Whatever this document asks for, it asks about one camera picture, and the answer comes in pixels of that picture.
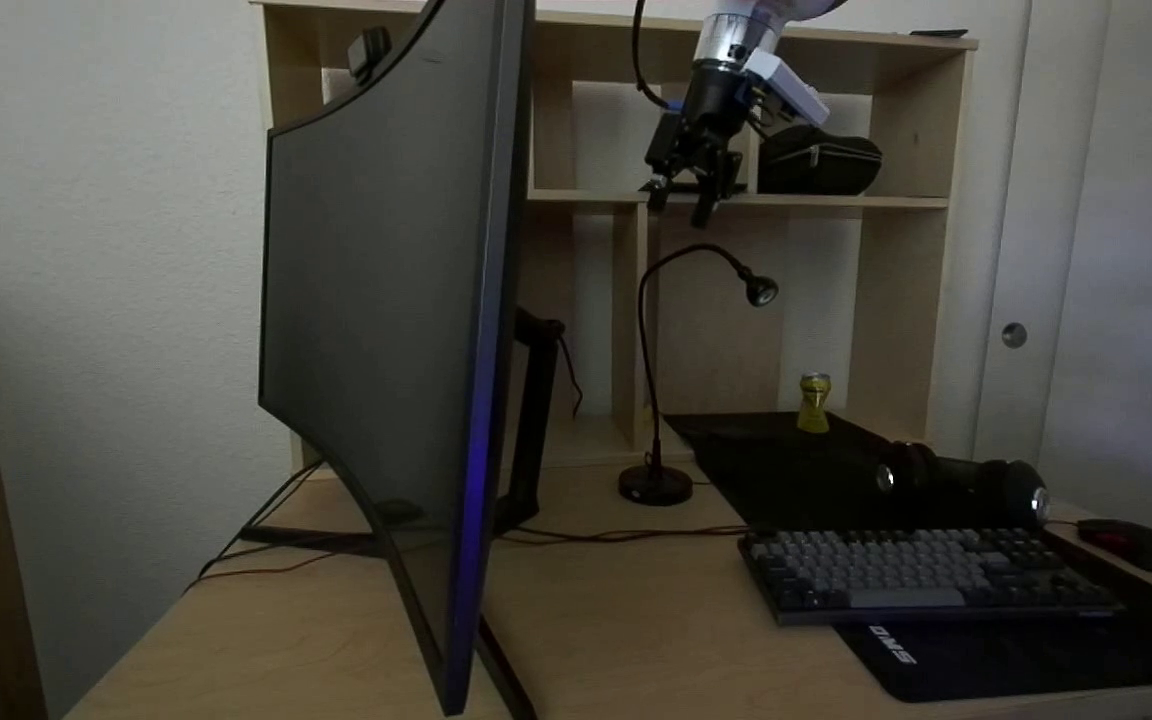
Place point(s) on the small yellow figurine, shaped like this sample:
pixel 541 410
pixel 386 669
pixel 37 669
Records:
pixel 815 406

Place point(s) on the black gooseneck desk lamp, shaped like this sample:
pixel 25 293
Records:
pixel 659 483

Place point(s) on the large curved monitor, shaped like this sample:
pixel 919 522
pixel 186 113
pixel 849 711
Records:
pixel 388 333

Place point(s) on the black computer mouse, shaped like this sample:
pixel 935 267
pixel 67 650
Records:
pixel 1143 544

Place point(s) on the black webcam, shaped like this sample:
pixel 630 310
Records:
pixel 370 54

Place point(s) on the small dark flat object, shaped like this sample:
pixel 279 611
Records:
pixel 939 33

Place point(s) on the white door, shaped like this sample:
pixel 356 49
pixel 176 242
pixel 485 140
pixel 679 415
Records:
pixel 1041 202

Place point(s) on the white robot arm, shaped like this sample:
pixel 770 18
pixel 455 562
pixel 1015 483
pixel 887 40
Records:
pixel 748 27

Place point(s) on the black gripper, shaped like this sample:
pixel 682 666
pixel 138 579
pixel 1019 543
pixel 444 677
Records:
pixel 704 119

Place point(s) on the grey mechanical keyboard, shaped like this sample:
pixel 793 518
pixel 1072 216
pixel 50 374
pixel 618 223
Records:
pixel 921 575

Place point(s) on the light wooden shelf unit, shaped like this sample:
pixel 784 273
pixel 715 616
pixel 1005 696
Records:
pixel 898 304

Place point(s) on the black monitor stand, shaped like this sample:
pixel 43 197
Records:
pixel 533 402

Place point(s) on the black desk mat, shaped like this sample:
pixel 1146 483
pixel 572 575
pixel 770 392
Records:
pixel 789 483

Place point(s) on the round metal door lock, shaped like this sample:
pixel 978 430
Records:
pixel 1015 333

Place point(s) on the black bag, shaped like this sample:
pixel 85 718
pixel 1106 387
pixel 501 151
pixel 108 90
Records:
pixel 822 162

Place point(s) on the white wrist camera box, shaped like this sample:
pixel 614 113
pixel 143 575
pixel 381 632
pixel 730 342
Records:
pixel 789 86

